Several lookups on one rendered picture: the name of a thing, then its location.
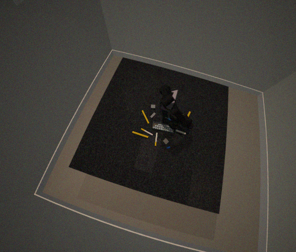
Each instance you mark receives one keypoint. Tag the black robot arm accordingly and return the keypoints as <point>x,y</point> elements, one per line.
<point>175,112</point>

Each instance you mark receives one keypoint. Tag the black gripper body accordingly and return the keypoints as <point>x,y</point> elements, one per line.
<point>172,125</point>

